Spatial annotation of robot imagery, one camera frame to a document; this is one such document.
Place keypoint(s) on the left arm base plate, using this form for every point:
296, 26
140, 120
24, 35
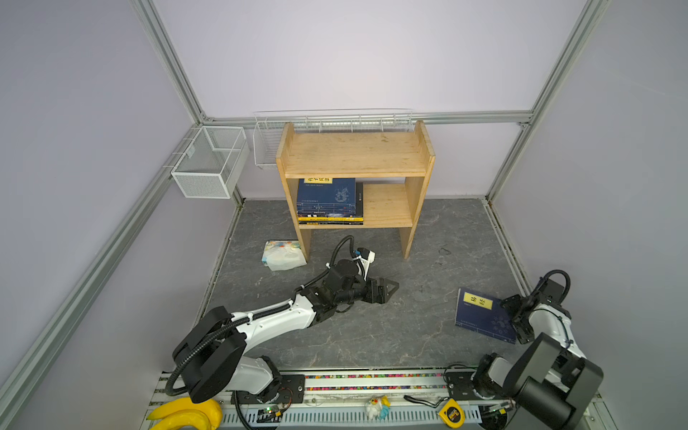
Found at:
287, 389

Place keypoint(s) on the wooden two-tier shelf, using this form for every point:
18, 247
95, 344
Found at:
396, 168

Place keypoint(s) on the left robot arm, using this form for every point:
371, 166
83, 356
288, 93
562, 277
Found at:
213, 357

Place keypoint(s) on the yellow banana toy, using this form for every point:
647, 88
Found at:
183, 413

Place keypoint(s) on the small colourful toy figure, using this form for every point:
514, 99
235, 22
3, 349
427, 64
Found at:
378, 408

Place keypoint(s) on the aluminium rail with cable duct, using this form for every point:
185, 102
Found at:
358, 399

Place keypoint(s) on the yellow tape measure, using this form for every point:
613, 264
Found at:
452, 414

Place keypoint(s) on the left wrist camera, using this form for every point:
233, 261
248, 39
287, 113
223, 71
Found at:
364, 258

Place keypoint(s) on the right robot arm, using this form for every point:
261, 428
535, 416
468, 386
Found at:
552, 381

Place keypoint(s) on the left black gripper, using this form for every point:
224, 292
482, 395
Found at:
382, 296

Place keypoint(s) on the white tissue pack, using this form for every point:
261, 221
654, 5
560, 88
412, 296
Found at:
282, 255

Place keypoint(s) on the white mesh box basket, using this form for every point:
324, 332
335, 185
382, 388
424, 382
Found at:
212, 162

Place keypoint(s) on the dark wolf cover book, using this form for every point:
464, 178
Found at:
359, 200

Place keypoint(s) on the black book gold title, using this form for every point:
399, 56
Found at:
330, 221

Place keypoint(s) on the blue folder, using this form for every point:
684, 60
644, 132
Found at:
483, 314
337, 197

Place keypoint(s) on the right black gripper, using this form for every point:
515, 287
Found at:
511, 305

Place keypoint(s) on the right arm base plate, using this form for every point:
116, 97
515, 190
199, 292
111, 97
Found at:
466, 385

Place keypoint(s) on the white wire rack basket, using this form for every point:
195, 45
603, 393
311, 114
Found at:
269, 126

